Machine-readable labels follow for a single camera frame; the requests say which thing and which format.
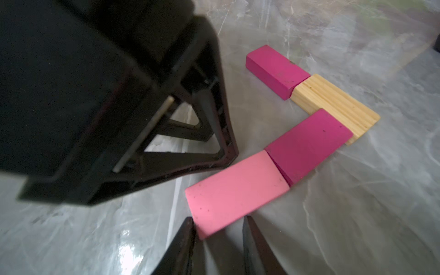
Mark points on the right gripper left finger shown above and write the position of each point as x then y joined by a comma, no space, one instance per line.
177,258

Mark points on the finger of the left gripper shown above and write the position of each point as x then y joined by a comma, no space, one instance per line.
161,122

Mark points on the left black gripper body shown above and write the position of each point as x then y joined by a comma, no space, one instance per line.
61,61

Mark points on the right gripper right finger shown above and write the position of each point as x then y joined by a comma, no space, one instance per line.
259,258

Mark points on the light pink block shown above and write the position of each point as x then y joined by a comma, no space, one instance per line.
225,197

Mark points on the magenta block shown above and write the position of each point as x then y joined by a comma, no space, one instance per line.
275,71
305,146

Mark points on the natural wood block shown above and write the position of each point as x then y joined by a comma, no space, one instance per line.
317,93

